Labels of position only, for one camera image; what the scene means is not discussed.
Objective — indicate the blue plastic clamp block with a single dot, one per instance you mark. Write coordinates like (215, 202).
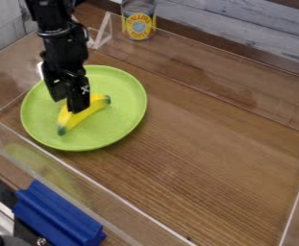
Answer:
(55, 219)

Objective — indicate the yellow labelled tin can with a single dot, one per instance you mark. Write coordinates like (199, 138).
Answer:
(137, 18)

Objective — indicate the yellow toy banana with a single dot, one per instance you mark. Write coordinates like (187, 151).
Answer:
(68, 120)

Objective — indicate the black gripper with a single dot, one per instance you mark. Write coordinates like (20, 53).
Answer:
(63, 58)

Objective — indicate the clear acrylic enclosure wall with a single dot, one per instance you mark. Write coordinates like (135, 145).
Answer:
(128, 226)

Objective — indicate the clear acrylic corner bracket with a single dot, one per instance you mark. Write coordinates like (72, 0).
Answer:
(100, 36)

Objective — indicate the green plastic plate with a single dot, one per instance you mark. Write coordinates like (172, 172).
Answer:
(105, 126)

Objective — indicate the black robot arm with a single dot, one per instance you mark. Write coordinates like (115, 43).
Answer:
(52, 12)

